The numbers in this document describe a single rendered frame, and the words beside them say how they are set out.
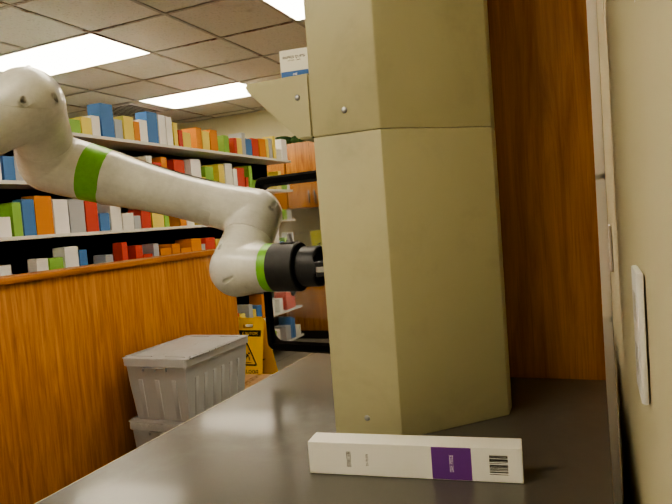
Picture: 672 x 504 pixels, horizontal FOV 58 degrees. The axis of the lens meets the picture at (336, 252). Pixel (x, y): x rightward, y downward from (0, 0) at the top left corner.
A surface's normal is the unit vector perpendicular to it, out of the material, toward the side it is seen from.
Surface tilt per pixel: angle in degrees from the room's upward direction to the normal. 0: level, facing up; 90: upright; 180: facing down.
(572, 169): 90
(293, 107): 90
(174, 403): 96
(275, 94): 90
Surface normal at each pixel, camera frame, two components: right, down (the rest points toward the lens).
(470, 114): 0.37, 0.02
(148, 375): -0.38, 0.18
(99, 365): 0.92, -0.05
